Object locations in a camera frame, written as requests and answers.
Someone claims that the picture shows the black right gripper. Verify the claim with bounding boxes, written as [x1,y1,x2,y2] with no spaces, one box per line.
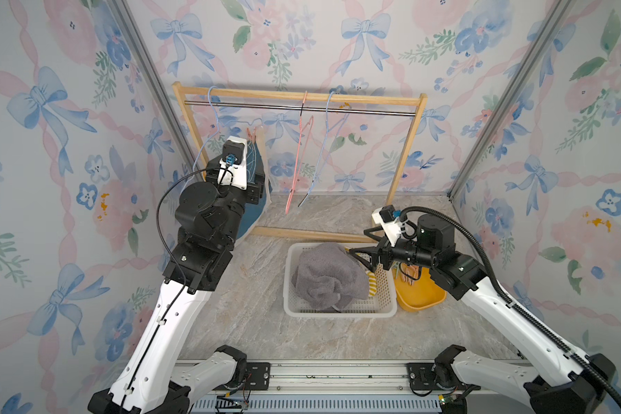
[350,223,437,271]

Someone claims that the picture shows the dark teal patterned towel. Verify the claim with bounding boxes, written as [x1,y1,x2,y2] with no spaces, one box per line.
[237,141,270,241]

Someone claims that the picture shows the yellow white striped towel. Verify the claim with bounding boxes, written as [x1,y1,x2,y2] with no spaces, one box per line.
[366,271,378,298]

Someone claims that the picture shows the pink clothespin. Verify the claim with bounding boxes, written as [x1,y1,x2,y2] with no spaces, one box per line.
[246,128,257,144]

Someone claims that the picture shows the grey terry towel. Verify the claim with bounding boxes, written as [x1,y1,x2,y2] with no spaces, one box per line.
[291,243,369,312]

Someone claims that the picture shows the light blue wire hanger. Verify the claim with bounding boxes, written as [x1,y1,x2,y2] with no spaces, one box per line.
[297,91,351,208]

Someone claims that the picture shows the pink wire hanger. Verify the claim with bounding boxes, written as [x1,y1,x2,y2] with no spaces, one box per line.
[285,91,314,214]

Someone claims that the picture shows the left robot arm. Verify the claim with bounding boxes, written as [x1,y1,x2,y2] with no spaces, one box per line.
[88,172,267,413]

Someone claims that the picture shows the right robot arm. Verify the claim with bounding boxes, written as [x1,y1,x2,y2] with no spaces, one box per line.
[349,205,621,413]

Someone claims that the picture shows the white perforated plastic basket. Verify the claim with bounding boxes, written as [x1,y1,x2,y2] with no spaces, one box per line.
[283,241,398,319]

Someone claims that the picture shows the yellow plastic tray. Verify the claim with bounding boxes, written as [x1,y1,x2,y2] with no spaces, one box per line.
[391,263,447,312]

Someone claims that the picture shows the metal hanging rod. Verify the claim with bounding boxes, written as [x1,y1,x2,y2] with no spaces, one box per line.
[184,100,416,117]

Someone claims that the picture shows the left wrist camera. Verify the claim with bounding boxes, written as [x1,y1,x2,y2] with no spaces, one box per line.
[217,136,248,190]

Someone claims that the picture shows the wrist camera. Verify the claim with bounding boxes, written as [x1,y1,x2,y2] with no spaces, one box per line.
[217,136,248,190]
[372,205,405,247]

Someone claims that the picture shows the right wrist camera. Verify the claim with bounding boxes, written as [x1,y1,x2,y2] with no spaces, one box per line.
[372,205,405,247]

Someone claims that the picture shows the wooden clothes rack frame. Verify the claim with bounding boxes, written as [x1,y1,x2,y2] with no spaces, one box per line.
[172,81,428,243]

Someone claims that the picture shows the black corrugated cable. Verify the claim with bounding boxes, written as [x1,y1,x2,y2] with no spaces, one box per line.
[397,205,621,414]

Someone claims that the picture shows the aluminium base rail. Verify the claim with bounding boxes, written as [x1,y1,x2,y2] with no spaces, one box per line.
[175,359,570,414]

